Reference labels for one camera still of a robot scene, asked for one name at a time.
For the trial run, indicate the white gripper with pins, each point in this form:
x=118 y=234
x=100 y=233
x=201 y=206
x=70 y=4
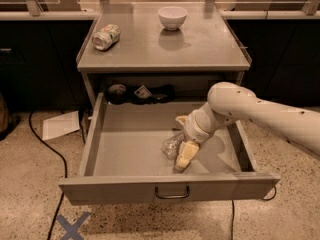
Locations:
x=192 y=127

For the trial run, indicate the clear plastic water bottle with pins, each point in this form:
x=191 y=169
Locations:
x=170 y=147

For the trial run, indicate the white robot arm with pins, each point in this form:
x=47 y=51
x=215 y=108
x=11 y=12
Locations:
x=228 y=102

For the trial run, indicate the open grey top drawer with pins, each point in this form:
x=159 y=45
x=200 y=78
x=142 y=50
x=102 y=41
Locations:
x=122 y=160

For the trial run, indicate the grey metal cabinet counter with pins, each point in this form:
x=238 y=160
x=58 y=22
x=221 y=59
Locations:
x=203 y=44

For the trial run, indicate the white ceramic bowl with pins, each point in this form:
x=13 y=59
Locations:
x=172 y=17

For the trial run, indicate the white paper sheet on floor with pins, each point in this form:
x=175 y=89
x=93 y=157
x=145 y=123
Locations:
x=60 y=125

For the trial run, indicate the blue tape cross mark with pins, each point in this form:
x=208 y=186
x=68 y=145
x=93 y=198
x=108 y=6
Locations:
x=71 y=230

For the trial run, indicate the black metal drawer handle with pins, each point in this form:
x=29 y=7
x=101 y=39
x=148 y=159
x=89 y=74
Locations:
x=172 y=193

